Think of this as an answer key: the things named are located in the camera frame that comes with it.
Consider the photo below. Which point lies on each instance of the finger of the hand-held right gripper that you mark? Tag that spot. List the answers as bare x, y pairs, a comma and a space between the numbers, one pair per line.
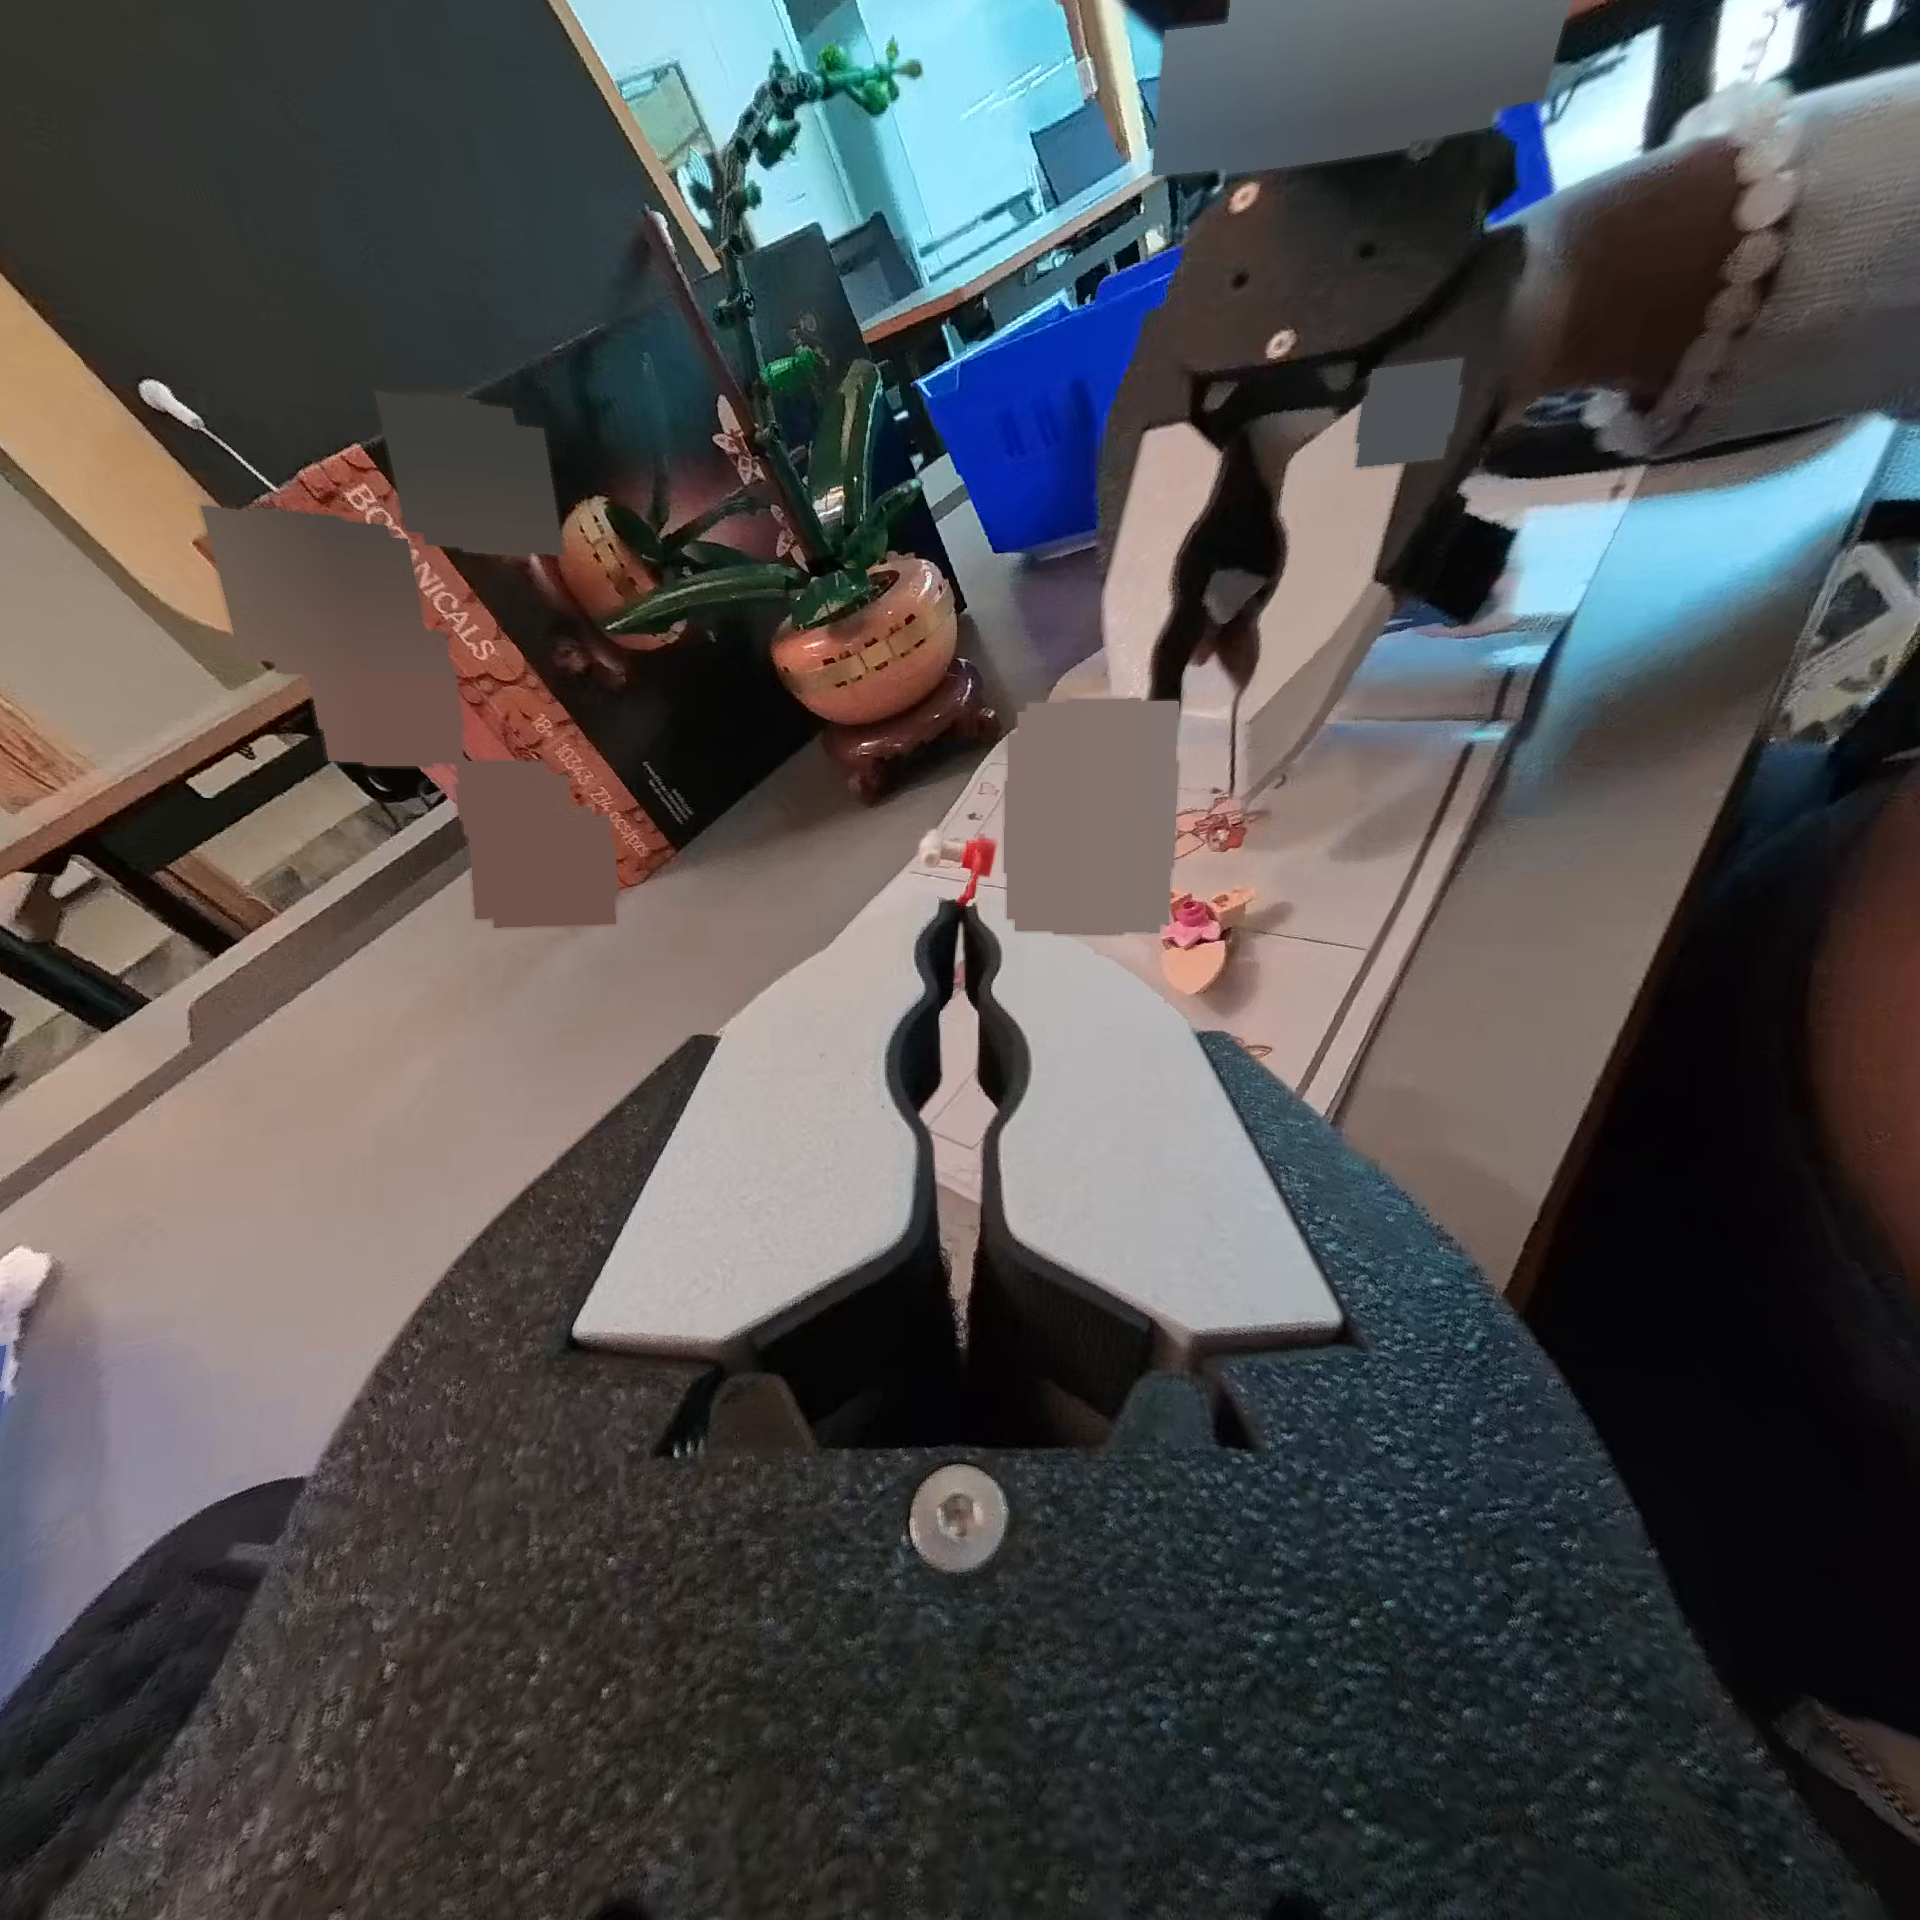
1328, 599
1147, 557

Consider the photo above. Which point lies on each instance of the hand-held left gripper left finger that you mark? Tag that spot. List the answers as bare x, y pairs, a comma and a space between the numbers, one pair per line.
751, 1172

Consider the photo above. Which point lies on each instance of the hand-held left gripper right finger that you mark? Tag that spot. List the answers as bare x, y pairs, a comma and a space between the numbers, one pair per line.
1155, 1186

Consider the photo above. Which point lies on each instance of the thin dark toy rod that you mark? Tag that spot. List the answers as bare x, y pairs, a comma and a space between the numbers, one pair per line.
1234, 735

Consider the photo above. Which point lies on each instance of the red and white toy connector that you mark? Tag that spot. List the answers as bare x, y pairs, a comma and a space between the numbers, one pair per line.
973, 859

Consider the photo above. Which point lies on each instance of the person's right forearm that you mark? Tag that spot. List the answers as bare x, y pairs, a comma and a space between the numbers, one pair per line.
1845, 226

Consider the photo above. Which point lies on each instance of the background office desk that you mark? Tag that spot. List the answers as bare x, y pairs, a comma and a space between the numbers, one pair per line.
1019, 263

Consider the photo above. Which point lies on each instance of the grey desk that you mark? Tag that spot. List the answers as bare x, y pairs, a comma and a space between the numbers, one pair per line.
450, 1202

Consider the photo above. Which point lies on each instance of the person's right hand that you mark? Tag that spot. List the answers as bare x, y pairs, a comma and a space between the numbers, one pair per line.
1620, 285

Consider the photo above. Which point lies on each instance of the blue plastic bin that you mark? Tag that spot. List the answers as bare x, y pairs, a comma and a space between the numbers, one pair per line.
1523, 166
1035, 406

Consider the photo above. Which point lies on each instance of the white instruction booklet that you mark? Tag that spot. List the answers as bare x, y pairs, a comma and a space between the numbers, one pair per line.
1348, 839

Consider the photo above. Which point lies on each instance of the tan and pink toy flower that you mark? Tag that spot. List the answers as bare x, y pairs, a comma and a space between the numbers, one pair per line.
1200, 945

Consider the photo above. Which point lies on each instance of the toy brick orchid in pot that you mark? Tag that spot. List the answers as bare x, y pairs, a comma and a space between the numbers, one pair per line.
869, 645

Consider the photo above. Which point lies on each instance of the orchid picture toy box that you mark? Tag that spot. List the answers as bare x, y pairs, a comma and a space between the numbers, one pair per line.
674, 750

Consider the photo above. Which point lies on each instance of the person's thigh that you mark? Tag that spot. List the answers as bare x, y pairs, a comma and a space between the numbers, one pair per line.
1799, 1202

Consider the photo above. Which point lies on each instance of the wooden side table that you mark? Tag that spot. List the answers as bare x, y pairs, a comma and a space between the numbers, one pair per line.
136, 797

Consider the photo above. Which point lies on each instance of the white crumpled paper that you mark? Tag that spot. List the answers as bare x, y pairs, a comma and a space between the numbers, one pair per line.
18, 1306

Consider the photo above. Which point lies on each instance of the dark grey monitor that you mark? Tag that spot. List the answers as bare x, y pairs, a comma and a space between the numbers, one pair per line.
299, 181

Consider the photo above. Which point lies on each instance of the white tipped thin stalk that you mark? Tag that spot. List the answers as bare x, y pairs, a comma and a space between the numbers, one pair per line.
162, 398

